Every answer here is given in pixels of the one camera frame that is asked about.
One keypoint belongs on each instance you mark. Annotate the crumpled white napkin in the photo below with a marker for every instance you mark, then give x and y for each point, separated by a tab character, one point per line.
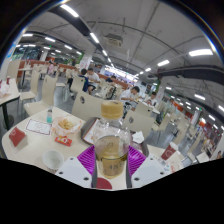
138	137

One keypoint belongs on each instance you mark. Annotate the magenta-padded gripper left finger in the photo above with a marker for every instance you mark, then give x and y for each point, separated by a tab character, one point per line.
76	171

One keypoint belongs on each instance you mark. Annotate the dark tray with printed liner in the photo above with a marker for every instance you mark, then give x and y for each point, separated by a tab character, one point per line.
89	131

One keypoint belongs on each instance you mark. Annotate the neighbouring beige table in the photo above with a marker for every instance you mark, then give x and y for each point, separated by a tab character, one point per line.
8	98

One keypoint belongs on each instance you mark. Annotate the beige chair with round hole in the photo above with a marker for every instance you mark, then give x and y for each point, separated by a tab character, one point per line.
86	106
140	123

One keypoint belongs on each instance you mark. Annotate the red sauce packet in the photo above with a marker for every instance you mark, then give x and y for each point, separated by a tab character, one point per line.
63	141

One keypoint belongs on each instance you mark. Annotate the clear bottle with yellow drink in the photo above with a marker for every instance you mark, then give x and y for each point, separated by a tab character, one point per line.
111	153

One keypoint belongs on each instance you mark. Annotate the red table sign block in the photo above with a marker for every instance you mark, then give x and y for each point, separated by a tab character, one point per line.
16	136

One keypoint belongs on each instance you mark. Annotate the person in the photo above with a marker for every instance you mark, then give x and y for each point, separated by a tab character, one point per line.
84	81
93	78
128	95
151	100
51	69

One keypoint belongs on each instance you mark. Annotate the group of ceiling lights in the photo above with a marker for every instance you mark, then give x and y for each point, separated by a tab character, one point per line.
200	52

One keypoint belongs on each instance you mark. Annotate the clear bag with fried food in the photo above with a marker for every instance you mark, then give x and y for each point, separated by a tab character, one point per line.
66	125

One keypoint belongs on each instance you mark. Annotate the flat round red coaster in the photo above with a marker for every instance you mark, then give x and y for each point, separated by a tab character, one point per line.
104	184

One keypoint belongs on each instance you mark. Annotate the red paper cup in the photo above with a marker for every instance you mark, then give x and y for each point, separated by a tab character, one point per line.
169	151

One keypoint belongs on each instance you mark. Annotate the colourful sticker sheet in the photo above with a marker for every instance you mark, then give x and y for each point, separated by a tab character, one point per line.
165	165

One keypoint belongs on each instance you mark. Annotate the white printed card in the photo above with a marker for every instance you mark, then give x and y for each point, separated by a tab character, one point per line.
38	127

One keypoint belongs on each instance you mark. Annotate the ceiling air conditioner unit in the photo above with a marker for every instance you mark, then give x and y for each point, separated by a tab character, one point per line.
114	40

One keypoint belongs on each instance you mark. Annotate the group of beige chairs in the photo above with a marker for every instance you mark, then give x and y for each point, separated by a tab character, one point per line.
43	90

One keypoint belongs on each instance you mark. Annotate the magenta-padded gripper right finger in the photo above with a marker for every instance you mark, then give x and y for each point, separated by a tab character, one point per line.
146	171

